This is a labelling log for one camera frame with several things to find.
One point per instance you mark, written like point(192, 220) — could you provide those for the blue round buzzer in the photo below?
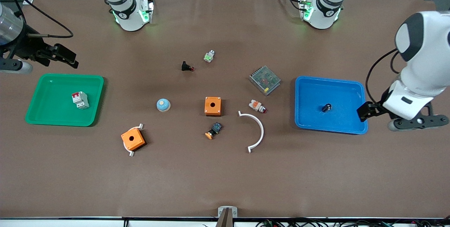
point(163, 105)

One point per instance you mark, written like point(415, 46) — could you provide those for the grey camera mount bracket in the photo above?
point(227, 216)

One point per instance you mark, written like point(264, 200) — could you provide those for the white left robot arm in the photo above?
point(422, 61)

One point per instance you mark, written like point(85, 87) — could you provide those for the brown table cover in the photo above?
point(225, 177)

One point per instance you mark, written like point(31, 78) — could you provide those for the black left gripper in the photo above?
point(377, 107)

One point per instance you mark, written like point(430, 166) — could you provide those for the black small connector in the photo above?
point(185, 66)

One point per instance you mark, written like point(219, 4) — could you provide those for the white red circuit breaker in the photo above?
point(80, 100)

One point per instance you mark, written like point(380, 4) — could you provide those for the large white curved bracket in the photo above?
point(262, 132)

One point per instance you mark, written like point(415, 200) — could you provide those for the green plastic tray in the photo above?
point(49, 114)

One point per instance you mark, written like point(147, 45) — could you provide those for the red white indicator light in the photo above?
point(256, 106)

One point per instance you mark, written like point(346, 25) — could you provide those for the orange push button box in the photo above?
point(133, 139)
point(213, 106)

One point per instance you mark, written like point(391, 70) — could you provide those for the blue plastic tray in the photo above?
point(323, 89)

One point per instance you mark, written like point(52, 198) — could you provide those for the metal mesh power supply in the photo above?
point(265, 80)

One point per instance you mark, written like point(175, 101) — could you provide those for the green white indicator light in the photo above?
point(209, 56)

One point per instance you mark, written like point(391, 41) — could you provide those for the black cylindrical capacitor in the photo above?
point(327, 107)

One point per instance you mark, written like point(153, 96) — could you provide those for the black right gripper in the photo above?
point(29, 46)

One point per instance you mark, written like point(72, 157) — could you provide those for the small white curved bracket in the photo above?
point(132, 153)

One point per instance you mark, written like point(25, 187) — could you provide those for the orange black push button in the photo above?
point(214, 130)

